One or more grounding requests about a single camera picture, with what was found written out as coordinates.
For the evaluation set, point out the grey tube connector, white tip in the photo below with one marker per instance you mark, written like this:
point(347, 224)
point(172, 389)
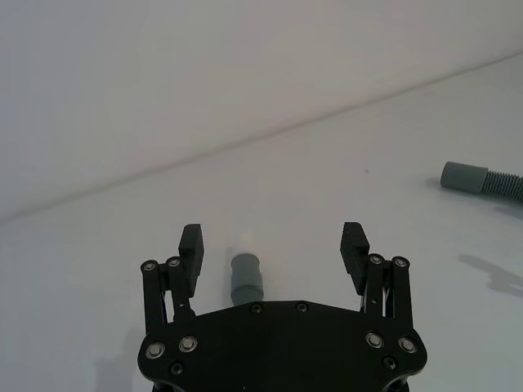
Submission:
point(246, 277)

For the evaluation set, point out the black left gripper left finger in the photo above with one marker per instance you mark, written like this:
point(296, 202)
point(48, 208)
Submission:
point(190, 261)

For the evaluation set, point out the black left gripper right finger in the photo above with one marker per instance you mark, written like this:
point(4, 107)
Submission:
point(352, 255)

